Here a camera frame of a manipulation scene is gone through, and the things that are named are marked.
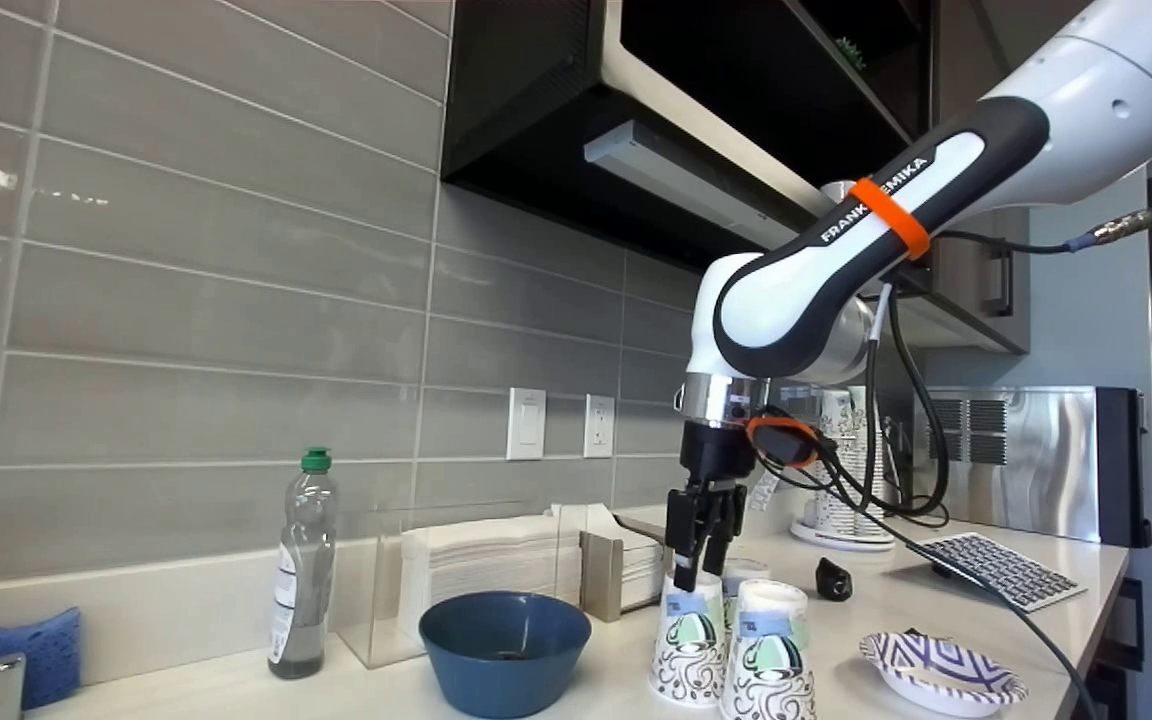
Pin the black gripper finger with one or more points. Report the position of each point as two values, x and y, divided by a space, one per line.
718 548
687 558

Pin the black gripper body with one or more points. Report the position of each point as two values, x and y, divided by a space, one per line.
711 499

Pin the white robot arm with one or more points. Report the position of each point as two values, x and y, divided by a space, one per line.
1061 126

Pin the napkin holder with napkins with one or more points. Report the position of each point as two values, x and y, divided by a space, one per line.
618 571

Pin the white power outlet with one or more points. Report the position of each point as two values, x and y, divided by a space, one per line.
598 426

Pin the small black object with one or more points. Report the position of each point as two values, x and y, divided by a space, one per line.
835 581

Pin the blue bowl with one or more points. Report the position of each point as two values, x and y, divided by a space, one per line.
506 654

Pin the patterned paper plate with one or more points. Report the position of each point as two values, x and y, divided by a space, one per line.
943 672

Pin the silver keyboard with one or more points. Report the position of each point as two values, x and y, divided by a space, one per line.
994 564

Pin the clear plastic tray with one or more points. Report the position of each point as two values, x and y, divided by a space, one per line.
390 581

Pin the black upper cabinet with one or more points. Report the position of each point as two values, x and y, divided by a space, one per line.
676 126

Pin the clear soap bottle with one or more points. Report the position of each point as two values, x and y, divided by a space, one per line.
302 584

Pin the blue sponge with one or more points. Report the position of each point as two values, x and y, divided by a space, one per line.
49 651

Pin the white light switch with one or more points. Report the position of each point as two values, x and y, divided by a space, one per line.
524 422

